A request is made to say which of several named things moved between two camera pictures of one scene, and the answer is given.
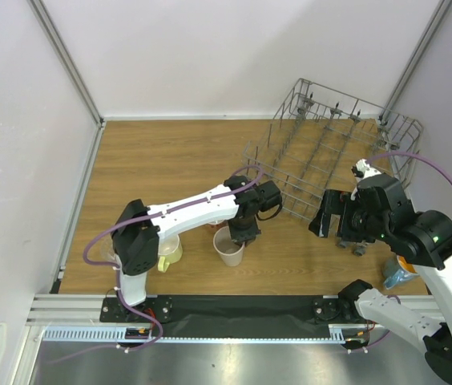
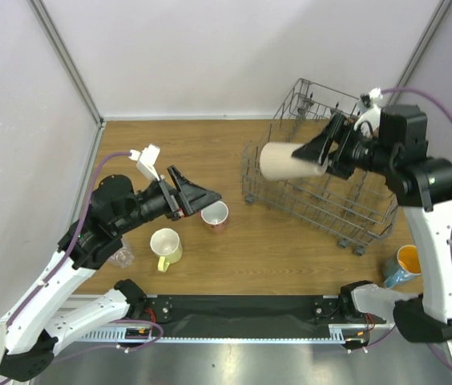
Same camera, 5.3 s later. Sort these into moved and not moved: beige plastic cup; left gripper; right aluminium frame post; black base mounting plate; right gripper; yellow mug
Moved: beige plastic cup; right gripper; left gripper
Not moved: yellow mug; right aluminium frame post; black base mounting plate
